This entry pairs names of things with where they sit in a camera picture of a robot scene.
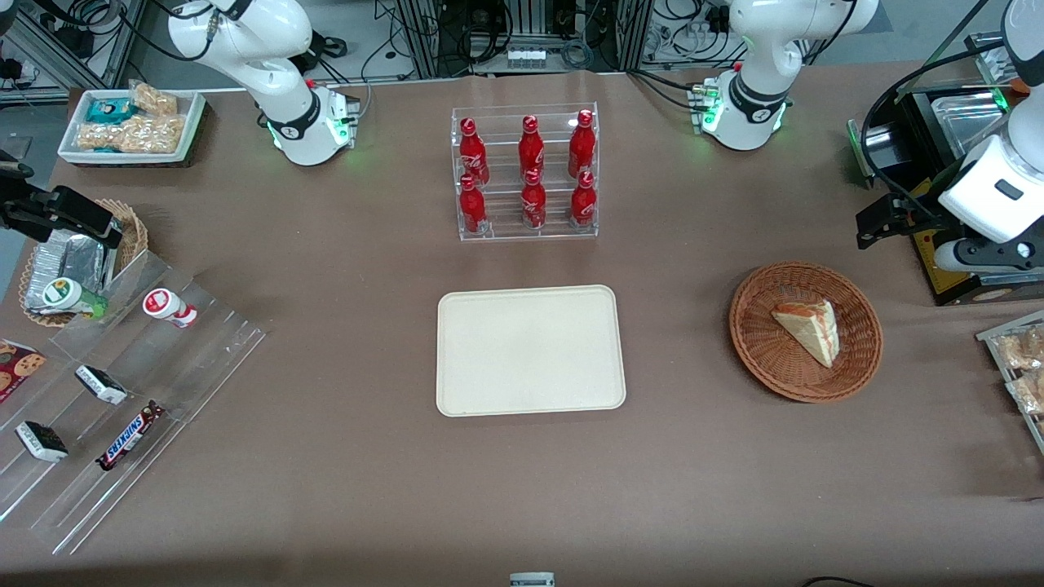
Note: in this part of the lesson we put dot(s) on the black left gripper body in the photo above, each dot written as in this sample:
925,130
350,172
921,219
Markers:
924,214

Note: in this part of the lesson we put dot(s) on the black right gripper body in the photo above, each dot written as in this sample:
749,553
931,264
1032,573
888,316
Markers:
18,210

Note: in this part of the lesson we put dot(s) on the triangular sandwich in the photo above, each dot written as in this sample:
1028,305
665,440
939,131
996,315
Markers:
811,330

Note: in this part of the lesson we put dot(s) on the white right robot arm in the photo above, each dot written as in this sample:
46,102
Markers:
285,98

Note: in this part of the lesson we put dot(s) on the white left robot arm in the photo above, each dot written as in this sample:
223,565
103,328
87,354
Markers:
754,90

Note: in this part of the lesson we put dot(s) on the small tan wicker basket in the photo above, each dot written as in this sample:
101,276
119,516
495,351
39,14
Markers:
134,232

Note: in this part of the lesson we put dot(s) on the grey bread tray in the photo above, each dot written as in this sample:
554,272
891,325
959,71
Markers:
991,342

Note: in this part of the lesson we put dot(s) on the white snack tray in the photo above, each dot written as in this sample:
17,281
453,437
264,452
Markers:
192,122

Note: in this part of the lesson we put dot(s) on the large brown wicker basket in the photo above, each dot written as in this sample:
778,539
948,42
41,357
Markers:
767,342

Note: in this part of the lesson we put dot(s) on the beige plastic tray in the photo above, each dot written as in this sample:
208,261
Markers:
530,350

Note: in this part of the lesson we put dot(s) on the silver foil packet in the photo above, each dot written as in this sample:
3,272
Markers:
69,257

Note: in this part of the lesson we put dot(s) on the black food warmer machine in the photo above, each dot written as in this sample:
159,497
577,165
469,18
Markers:
905,139

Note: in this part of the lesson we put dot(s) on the green yogurt bottle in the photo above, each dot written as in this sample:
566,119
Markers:
65,295

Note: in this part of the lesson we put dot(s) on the large rice cracker bag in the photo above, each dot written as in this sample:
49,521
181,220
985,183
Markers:
134,134

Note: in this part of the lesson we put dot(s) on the teal snack packet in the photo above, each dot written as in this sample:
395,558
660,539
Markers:
110,110

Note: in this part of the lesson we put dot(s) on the steel food pan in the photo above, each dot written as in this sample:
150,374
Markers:
966,114

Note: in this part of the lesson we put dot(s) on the red white yogurt bottle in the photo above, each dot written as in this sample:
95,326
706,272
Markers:
167,306

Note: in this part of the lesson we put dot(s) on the small rice cracker bag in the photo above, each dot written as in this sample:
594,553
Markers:
155,99

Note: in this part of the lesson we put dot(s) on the red cookie box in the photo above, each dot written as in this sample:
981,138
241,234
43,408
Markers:
18,367

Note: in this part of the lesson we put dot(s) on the wrapped bread pack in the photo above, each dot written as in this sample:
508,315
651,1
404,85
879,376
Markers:
1029,393
1024,350

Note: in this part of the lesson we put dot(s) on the black white snack box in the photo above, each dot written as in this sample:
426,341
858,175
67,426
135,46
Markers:
102,385
42,442

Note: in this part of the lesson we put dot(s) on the clear acrylic stepped display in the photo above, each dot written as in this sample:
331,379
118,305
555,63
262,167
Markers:
188,359

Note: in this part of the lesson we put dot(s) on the snickers chocolate bar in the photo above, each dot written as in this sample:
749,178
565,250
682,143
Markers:
130,436

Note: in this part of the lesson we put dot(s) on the red cola bottle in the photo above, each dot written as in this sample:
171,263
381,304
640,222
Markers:
581,147
472,208
583,204
534,204
473,159
531,151

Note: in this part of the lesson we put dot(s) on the clear acrylic bottle rack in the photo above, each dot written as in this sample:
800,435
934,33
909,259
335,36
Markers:
502,224

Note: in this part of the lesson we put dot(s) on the aluminium equipment rack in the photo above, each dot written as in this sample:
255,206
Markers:
424,41

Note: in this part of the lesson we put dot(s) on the white power strip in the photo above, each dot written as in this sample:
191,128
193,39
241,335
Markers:
526,58

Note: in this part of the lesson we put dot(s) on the white labelled object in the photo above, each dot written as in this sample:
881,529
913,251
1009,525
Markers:
532,580

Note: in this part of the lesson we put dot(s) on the aluminium frame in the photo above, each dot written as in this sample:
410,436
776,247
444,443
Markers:
126,37

